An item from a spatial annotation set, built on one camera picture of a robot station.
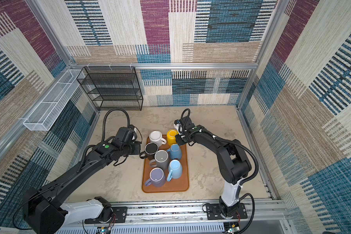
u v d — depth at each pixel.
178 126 0.84
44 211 0.37
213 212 0.73
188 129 0.73
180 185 0.83
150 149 0.87
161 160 0.80
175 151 0.86
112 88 1.10
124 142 0.60
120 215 0.73
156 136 0.94
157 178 0.77
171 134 0.92
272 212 0.75
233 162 0.49
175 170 0.79
